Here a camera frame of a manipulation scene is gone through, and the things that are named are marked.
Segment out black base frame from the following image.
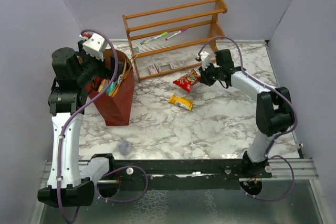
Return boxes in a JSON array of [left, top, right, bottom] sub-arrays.
[[98, 158, 271, 191]]

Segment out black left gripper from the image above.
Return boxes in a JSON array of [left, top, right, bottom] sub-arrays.
[[77, 40, 123, 86]]

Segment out yellow snack bar packet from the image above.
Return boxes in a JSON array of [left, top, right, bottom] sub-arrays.
[[169, 94, 193, 111]]

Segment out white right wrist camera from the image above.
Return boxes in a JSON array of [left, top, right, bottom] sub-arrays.
[[195, 51, 211, 71]]

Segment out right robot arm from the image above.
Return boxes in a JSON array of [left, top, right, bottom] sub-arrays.
[[196, 49, 295, 177]]

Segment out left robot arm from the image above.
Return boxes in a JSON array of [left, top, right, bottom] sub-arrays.
[[37, 39, 116, 208]]

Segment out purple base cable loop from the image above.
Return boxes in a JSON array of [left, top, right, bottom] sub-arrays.
[[96, 165, 149, 204]]

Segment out red yellow snack packet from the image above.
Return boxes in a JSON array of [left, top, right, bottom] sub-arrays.
[[173, 69, 201, 93]]

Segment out orange Fox's candy bag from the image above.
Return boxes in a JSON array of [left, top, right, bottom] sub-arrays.
[[97, 79, 109, 92]]

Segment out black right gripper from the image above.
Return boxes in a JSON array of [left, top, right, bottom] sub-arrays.
[[198, 61, 222, 87]]

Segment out red white staples box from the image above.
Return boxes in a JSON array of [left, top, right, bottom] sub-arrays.
[[148, 63, 162, 75]]

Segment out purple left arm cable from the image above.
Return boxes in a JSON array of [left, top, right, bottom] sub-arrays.
[[57, 28, 119, 224]]

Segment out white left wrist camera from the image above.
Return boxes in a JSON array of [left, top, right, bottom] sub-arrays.
[[80, 33, 108, 61]]

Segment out teal mint candy bag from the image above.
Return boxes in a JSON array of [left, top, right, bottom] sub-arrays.
[[106, 82, 116, 96]]

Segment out pink capped marker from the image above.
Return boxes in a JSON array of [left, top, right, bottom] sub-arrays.
[[165, 28, 188, 40]]

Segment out gold brown chips bag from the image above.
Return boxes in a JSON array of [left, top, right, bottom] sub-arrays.
[[112, 57, 133, 97]]

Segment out green capped marker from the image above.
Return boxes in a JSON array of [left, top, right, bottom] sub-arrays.
[[140, 32, 168, 45]]

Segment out brown and red paper bag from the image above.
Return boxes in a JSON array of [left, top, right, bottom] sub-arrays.
[[93, 50, 135, 126]]

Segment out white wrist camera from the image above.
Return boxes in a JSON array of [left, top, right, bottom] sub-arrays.
[[80, 33, 108, 61], [195, 51, 211, 71]]

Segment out wooden three-tier rack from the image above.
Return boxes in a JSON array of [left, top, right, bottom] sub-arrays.
[[122, 0, 228, 81]]

